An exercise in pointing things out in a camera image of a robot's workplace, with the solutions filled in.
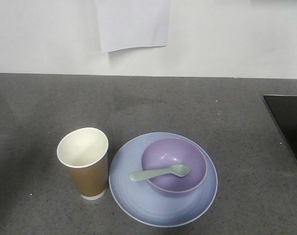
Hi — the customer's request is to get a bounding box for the purple plastic bowl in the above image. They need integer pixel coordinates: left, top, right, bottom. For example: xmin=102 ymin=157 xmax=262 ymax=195
xmin=141 ymin=138 xmax=208 ymax=196

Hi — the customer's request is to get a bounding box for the mint green plastic spoon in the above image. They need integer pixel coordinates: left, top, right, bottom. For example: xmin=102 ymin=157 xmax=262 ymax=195
xmin=128 ymin=164 xmax=190 ymax=182

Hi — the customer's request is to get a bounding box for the brown paper cup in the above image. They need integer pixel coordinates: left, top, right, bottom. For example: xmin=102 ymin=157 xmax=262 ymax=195
xmin=56 ymin=127 xmax=109 ymax=200

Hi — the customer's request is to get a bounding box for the blue round plate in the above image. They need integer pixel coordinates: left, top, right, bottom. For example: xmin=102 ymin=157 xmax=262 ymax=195
xmin=108 ymin=132 xmax=218 ymax=228

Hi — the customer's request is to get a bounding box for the black glass gas hob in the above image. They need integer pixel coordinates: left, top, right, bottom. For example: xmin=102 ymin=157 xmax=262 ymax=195
xmin=263 ymin=94 xmax=297 ymax=163

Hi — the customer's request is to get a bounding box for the white paper sheet on wall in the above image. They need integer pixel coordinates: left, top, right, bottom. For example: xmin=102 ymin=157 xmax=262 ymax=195
xmin=96 ymin=0 xmax=171 ymax=52

